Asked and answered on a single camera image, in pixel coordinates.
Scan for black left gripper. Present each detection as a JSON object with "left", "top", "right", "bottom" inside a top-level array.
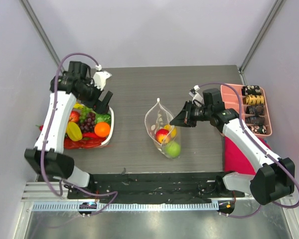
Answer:
[{"left": 78, "top": 77, "right": 112, "bottom": 115}]

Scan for yellow lemon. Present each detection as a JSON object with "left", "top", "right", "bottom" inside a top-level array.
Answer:
[{"left": 163, "top": 124, "right": 177, "bottom": 138}]

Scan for clear dotted zip bag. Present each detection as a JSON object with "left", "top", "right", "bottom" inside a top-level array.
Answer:
[{"left": 145, "top": 98, "right": 181, "bottom": 159}]

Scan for red yellow apple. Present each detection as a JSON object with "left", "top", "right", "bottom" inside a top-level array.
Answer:
[{"left": 155, "top": 128, "right": 171, "bottom": 145}]

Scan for green apple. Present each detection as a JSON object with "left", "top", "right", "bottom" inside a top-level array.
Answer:
[{"left": 165, "top": 141, "right": 181, "bottom": 158}]

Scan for yellow star fruit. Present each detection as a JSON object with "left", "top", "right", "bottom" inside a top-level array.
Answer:
[{"left": 66, "top": 121, "right": 83, "bottom": 141}]

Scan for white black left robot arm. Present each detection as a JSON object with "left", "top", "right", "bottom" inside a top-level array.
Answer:
[{"left": 24, "top": 61, "right": 113, "bottom": 199}]

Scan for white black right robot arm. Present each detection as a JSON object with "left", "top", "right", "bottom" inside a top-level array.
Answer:
[{"left": 170, "top": 89, "right": 295, "bottom": 205}]

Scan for green lettuce leaf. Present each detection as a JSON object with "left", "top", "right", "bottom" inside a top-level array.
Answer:
[{"left": 80, "top": 106, "right": 111, "bottom": 124}]

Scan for orange fruit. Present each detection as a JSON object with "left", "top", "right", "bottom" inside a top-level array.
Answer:
[{"left": 94, "top": 122, "right": 111, "bottom": 137}]

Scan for purple grape bunch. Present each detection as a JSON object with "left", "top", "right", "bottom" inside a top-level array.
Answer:
[{"left": 79, "top": 112, "right": 96, "bottom": 133}]

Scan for yellow bananas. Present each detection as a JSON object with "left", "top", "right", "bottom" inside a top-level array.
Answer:
[{"left": 73, "top": 103, "right": 84, "bottom": 110}]

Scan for white fruit basket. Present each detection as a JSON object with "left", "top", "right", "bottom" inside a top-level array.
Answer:
[{"left": 64, "top": 102, "right": 114, "bottom": 149}]

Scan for red chili peppers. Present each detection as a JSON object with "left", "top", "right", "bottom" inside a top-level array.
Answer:
[{"left": 36, "top": 124, "right": 113, "bottom": 149}]

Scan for pink compartment organizer tray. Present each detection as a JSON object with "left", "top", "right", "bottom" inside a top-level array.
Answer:
[{"left": 220, "top": 84, "right": 272, "bottom": 138}]

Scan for magenta red cloth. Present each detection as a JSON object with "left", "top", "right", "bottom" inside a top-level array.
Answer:
[{"left": 223, "top": 136, "right": 271, "bottom": 176}]

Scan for yellow black rolled sock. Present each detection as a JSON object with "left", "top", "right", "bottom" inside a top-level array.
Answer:
[{"left": 243, "top": 95, "right": 265, "bottom": 106}]

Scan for black white rolled sock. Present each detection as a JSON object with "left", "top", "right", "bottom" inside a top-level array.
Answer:
[{"left": 241, "top": 85, "right": 262, "bottom": 96}]

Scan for dark grey rolled sock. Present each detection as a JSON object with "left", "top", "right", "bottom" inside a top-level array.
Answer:
[{"left": 245, "top": 116, "right": 265, "bottom": 125}]

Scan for brown dark rolled sock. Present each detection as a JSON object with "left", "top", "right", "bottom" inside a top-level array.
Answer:
[{"left": 245, "top": 104, "right": 265, "bottom": 116}]

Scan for floral dark rolled sock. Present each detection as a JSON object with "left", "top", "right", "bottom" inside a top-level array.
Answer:
[{"left": 248, "top": 125, "right": 267, "bottom": 135}]

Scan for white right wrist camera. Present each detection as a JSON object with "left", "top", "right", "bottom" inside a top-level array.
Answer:
[{"left": 189, "top": 85, "right": 203, "bottom": 102}]

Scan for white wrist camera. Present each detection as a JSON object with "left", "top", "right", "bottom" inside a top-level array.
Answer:
[
  {"left": 93, "top": 71, "right": 112, "bottom": 91},
  {"left": 189, "top": 85, "right": 203, "bottom": 102}
]

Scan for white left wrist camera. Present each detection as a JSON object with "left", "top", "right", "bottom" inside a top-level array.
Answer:
[{"left": 93, "top": 71, "right": 112, "bottom": 91}]

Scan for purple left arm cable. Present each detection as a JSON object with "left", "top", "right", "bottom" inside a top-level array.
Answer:
[{"left": 39, "top": 52, "right": 118, "bottom": 218}]

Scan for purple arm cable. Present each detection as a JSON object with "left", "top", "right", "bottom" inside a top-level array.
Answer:
[
  {"left": 39, "top": 52, "right": 118, "bottom": 218},
  {"left": 198, "top": 82, "right": 299, "bottom": 220}
]

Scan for white slotted cable duct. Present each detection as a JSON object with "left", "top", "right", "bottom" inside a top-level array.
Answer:
[{"left": 32, "top": 201, "right": 219, "bottom": 212}]

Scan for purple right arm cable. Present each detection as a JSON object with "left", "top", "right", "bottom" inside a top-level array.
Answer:
[{"left": 198, "top": 82, "right": 299, "bottom": 220}]

